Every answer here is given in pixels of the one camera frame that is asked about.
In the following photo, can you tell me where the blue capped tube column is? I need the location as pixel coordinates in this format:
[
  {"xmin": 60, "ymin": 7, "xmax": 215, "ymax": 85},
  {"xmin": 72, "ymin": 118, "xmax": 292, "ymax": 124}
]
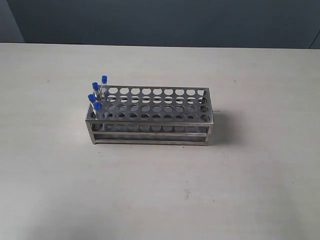
[{"xmin": 100, "ymin": 75, "xmax": 108, "ymax": 100}]

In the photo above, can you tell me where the stainless steel tube rack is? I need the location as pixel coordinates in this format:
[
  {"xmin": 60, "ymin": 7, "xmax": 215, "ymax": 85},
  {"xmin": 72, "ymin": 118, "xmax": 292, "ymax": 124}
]
[{"xmin": 85, "ymin": 85, "xmax": 215, "ymax": 146}]

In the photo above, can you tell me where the blue capped tube front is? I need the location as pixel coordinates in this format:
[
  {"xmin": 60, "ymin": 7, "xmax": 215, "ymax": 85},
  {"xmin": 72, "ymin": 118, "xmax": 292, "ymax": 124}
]
[{"xmin": 92, "ymin": 82, "xmax": 101, "ymax": 101}]

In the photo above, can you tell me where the blue capped tube back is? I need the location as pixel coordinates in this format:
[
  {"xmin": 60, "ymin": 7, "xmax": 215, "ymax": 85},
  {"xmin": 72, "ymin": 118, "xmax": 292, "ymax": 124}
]
[{"xmin": 93, "ymin": 102, "xmax": 103, "ymax": 131}]

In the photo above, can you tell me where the blue capped tube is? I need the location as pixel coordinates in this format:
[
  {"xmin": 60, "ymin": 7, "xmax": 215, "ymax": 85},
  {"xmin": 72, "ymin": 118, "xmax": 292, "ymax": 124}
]
[
  {"xmin": 92, "ymin": 82, "xmax": 101, "ymax": 101},
  {"xmin": 88, "ymin": 94, "xmax": 96, "ymax": 113},
  {"xmin": 93, "ymin": 102, "xmax": 103, "ymax": 131}
]

